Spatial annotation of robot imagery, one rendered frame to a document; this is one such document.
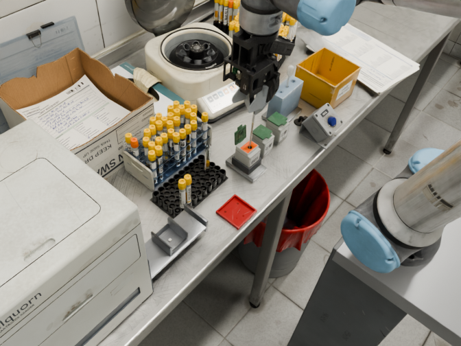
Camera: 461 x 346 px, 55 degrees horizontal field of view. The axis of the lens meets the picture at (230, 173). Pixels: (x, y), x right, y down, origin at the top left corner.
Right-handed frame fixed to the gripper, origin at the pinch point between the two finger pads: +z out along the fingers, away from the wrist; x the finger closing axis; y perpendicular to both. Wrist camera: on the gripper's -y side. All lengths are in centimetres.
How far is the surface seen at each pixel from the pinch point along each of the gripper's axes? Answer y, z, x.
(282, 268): -24, 97, 7
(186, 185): 19.1, 11.7, -1.7
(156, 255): 33.2, 16.6, 3.7
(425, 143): -147, 108, 17
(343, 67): -44.0, 13.4, -1.2
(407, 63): -69, 19, 9
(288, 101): -20.7, 13.7, -3.7
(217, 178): 9.1, 18.2, -1.7
